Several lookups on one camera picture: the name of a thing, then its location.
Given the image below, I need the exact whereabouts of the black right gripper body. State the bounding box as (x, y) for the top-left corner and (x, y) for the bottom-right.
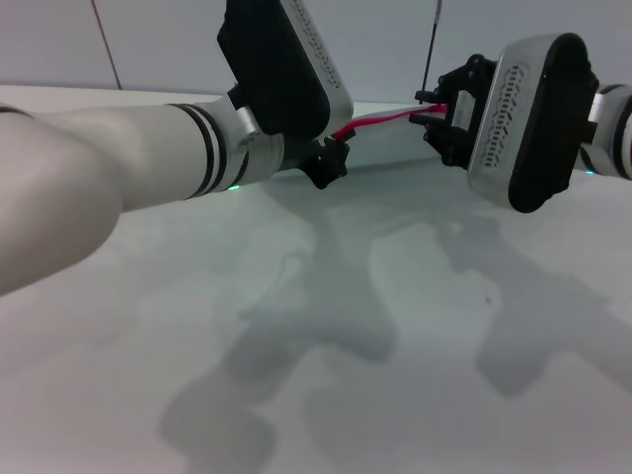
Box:
(427, 54), (498, 167)

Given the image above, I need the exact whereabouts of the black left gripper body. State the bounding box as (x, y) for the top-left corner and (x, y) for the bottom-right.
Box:
(283, 152), (331, 191)

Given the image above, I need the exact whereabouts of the clear document bag red zip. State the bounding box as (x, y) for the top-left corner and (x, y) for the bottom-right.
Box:
(276, 101), (470, 174)

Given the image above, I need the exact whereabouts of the left wrist camera housing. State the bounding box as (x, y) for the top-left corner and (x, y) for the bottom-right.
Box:
(216, 0), (355, 144)

